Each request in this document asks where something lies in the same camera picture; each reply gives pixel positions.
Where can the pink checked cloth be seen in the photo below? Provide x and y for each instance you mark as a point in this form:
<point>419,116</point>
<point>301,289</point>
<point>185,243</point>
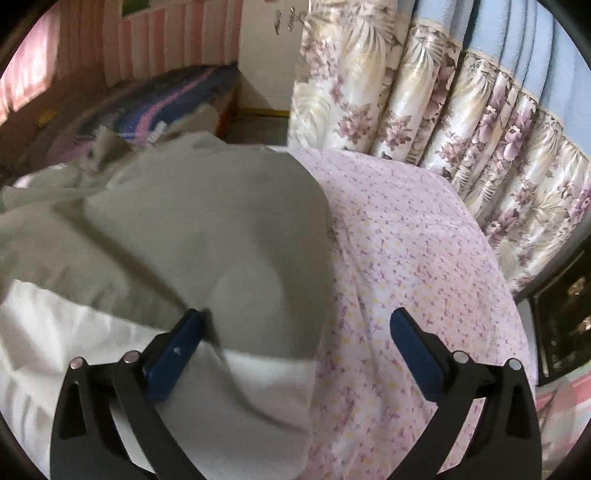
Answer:
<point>561,401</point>

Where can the bed with pink floral sheet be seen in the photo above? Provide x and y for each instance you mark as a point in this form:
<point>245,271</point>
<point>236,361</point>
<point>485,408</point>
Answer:
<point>415,277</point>

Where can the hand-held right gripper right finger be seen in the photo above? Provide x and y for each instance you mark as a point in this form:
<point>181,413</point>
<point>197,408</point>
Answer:
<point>418,355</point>

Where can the pink window curtain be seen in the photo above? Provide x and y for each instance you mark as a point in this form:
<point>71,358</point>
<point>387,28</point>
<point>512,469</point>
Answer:
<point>27,78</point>

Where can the blue floral curtain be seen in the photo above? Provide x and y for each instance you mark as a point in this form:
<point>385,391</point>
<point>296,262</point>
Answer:
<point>415,115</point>

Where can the grey and white jacket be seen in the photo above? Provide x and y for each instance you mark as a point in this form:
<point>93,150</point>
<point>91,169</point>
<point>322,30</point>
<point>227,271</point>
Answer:
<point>207,221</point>

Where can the brown bed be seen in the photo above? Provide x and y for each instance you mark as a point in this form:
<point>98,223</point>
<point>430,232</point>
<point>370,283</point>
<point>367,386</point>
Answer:
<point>27,115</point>

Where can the framed wall picture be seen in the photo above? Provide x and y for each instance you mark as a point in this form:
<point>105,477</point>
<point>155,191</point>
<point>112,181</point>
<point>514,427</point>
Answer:
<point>134,7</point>

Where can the dark glass cabinet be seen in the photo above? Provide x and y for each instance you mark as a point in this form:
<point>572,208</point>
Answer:
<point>563,314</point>

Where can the striped blanket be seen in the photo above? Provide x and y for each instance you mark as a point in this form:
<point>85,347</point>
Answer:
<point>175,101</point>

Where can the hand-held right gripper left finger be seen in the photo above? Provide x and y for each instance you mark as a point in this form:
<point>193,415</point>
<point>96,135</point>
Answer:
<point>173,355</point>

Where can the white wardrobe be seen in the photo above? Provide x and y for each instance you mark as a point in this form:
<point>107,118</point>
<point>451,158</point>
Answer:
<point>263,69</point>

